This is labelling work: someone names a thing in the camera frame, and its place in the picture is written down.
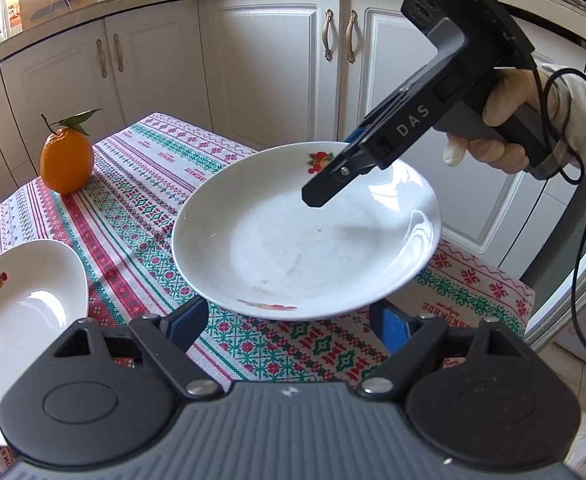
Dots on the orange with green leaves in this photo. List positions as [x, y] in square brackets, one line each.
[65, 165]

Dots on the white appliance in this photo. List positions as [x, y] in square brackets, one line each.
[583, 320]

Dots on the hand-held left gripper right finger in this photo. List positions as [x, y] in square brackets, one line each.
[392, 326]

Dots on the person's right hand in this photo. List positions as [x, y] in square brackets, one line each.
[523, 92]

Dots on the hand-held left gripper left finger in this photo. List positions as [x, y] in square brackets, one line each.
[188, 319]

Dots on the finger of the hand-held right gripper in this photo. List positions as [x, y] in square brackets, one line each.
[357, 135]
[333, 176]

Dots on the white floral plate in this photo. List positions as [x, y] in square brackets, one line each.
[283, 240]
[23, 310]

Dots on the white kitchen cabinets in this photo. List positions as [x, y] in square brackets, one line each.
[263, 60]

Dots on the patterned tablecloth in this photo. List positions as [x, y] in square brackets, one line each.
[123, 220]

